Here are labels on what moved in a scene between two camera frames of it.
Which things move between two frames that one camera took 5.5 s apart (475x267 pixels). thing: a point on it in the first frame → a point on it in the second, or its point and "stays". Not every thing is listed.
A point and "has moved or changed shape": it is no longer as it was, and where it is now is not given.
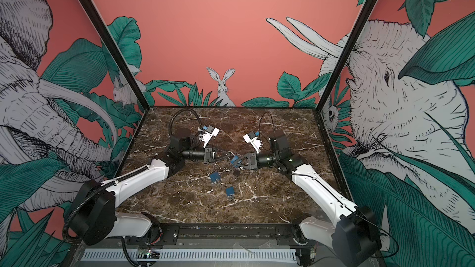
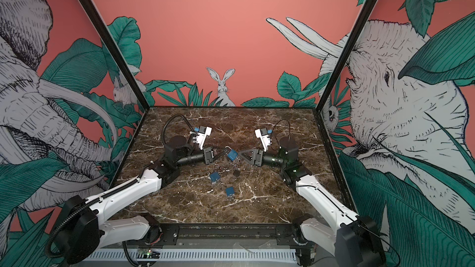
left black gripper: [218, 149] stays
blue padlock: [235, 158] has moved or changed shape
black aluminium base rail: [222, 235] stays
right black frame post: [369, 5] stays
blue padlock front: [229, 190] stays
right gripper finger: [242, 167] → [247, 160]
